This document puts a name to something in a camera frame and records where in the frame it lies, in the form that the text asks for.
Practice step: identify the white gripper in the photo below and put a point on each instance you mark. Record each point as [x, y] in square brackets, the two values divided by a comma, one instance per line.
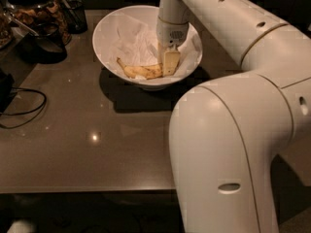
[171, 34]

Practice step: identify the yellow spotted banana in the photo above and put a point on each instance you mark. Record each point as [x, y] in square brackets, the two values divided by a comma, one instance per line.
[147, 72]

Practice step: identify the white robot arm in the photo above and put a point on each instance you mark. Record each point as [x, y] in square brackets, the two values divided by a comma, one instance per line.
[224, 134]

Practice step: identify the white bowl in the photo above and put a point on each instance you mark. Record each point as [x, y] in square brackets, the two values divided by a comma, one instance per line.
[105, 34]

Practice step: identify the white crumpled paper liner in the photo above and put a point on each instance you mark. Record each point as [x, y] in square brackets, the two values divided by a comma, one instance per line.
[137, 46]

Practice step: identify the black mesh pen holder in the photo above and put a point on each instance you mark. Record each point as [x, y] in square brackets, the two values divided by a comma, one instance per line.
[74, 13]

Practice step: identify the glass jar with snacks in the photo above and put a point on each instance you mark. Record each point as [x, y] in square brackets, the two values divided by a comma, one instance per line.
[35, 12]

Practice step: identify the glass jar at left edge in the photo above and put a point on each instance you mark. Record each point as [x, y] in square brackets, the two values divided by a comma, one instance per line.
[6, 33]

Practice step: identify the black device at left edge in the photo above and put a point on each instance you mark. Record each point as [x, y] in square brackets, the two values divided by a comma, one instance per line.
[6, 86]

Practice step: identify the silver utensil handle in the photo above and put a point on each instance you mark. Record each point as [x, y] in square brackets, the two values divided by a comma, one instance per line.
[21, 25]

